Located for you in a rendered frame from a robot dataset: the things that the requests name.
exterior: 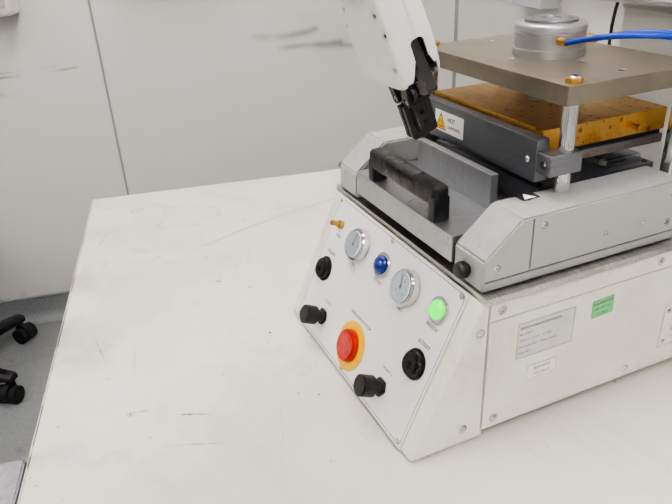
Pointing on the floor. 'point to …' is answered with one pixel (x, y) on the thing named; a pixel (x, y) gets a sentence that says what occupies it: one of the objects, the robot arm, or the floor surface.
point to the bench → (281, 380)
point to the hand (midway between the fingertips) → (417, 116)
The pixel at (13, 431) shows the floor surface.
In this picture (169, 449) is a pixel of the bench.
